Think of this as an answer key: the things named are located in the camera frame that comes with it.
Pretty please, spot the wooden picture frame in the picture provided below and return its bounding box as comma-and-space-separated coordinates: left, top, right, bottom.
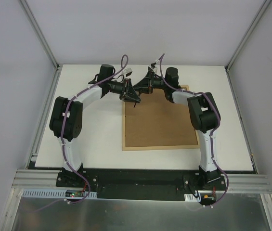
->
122, 89, 200, 151

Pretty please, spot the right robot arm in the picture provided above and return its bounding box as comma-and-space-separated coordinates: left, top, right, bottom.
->
134, 67, 220, 190

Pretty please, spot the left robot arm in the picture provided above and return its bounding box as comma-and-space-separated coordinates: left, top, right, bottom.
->
49, 64, 141, 187

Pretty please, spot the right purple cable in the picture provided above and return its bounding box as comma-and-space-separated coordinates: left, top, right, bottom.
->
154, 53, 229, 212

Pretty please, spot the purple cable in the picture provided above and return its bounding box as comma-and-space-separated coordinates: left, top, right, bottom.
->
154, 53, 229, 212
29, 54, 129, 212

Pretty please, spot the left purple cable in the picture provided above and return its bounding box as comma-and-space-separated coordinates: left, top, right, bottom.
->
29, 54, 129, 212

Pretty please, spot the left aluminium corner post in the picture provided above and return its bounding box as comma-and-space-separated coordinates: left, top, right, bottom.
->
18, 0, 59, 70

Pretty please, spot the aluminium corner post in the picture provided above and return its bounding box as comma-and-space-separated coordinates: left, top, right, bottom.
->
225, 0, 272, 73
18, 0, 59, 70

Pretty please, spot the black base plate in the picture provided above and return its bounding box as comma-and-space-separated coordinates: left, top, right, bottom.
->
56, 168, 226, 201

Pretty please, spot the right white cable duct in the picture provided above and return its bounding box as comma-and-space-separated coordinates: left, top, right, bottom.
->
184, 194, 201, 203

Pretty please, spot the white cable duct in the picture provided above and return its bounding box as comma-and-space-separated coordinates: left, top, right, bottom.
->
22, 189, 98, 200
184, 194, 201, 203

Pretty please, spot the aluminium rail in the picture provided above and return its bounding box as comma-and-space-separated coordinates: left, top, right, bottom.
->
12, 169, 59, 189

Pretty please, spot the right aluminium corner post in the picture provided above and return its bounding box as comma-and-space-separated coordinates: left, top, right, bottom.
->
225, 0, 272, 73

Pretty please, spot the left white cable duct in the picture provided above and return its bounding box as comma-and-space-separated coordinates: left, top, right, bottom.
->
22, 189, 98, 200

